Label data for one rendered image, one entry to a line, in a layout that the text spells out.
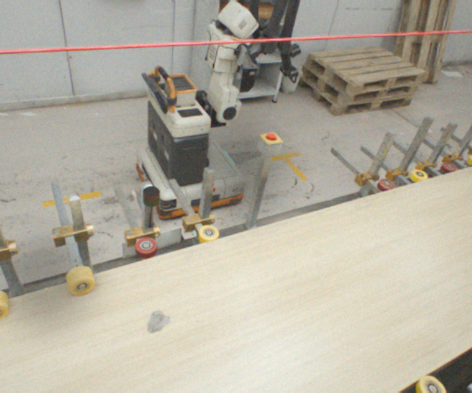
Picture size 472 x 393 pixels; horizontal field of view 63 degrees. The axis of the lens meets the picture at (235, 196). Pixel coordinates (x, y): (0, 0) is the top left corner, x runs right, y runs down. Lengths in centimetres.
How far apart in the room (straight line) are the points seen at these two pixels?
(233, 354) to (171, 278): 34
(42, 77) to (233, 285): 310
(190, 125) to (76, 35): 185
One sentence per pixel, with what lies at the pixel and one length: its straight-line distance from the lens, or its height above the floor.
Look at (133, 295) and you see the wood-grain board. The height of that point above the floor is 90.
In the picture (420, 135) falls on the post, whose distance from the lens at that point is 231.
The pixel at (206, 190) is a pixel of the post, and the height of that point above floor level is 103.
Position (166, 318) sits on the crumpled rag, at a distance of 132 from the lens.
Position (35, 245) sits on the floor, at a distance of 282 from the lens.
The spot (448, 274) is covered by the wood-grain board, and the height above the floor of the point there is 90.
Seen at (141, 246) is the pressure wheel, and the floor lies 91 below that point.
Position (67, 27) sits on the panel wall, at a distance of 394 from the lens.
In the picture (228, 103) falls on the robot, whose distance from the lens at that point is 266.
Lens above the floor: 204
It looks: 41 degrees down
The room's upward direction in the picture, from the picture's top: 11 degrees clockwise
